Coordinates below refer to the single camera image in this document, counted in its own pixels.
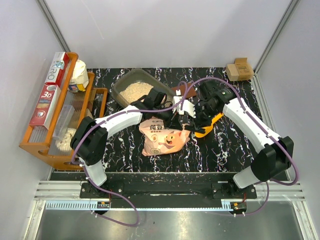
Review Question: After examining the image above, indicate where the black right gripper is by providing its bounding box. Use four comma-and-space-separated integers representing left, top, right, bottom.
188, 102, 219, 128

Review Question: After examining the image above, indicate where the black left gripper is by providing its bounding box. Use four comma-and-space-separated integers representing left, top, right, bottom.
153, 104, 184, 131

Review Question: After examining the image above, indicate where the yellow plastic litter scoop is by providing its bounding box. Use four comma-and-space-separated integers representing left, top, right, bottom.
195, 113, 224, 138

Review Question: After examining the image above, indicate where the pink cat litter bag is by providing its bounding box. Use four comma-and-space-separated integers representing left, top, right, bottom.
139, 118, 191, 157

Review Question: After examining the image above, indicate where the grey plastic litter box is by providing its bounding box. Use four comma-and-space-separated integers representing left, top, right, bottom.
111, 68, 175, 108

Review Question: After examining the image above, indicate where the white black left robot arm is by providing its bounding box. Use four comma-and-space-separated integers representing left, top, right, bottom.
70, 87, 186, 198

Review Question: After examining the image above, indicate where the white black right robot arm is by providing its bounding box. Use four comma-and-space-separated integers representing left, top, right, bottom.
193, 77, 297, 198

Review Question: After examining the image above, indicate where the brown cardboard box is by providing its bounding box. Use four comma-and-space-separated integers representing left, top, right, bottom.
226, 57, 254, 82

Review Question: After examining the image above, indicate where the red white toothpaste box lower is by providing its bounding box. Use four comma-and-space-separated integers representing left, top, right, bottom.
29, 84, 61, 130

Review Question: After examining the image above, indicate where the red white toothpaste box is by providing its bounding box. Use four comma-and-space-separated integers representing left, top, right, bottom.
29, 84, 61, 130
44, 52, 69, 87

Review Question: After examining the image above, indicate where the red white toothpaste box upper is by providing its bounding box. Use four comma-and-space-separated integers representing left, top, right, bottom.
44, 52, 69, 87

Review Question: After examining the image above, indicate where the orange wooden tray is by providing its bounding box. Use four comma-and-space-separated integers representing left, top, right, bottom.
59, 88, 108, 171

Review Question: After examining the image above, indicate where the orange wooden rack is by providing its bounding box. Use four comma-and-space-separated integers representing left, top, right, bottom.
19, 52, 95, 171

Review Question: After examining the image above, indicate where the white paper flour bag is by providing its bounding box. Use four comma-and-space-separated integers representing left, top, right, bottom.
68, 59, 89, 93

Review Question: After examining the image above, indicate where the clear plastic container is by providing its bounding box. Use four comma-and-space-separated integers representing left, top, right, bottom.
52, 104, 75, 141

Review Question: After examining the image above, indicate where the white round cup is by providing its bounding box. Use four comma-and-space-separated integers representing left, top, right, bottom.
55, 128, 76, 153

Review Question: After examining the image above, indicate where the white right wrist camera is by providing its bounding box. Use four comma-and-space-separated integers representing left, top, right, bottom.
177, 99, 196, 119

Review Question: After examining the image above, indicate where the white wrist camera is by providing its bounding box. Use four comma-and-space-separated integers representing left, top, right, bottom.
177, 99, 196, 119
172, 90, 184, 115

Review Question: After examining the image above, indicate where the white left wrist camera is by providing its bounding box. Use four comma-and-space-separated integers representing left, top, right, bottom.
172, 90, 184, 115

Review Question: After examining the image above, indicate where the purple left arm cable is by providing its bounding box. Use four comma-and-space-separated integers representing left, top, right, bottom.
71, 81, 188, 227

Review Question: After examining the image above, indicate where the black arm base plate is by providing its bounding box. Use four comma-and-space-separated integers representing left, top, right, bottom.
79, 171, 258, 201

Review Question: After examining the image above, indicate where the aluminium rail frame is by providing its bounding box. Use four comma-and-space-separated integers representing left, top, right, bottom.
29, 74, 320, 240

